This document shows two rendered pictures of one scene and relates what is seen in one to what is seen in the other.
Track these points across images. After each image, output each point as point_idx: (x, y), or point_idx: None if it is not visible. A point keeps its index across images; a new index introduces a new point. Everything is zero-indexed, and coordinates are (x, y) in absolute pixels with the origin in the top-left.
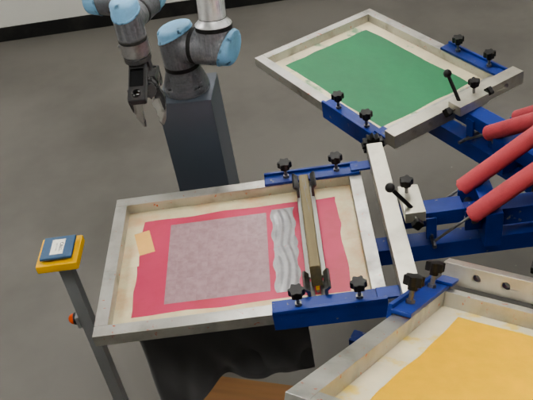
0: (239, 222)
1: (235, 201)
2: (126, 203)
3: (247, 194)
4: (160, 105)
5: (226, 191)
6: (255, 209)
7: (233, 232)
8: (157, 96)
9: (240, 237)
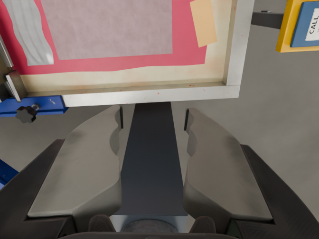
0: (88, 45)
1: (100, 84)
2: (227, 89)
3: (86, 90)
4: (67, 158)
5: (107, 93)
6: (73, 68)
7: (90, 25)
8: (29, 235)
9: (79, 14)
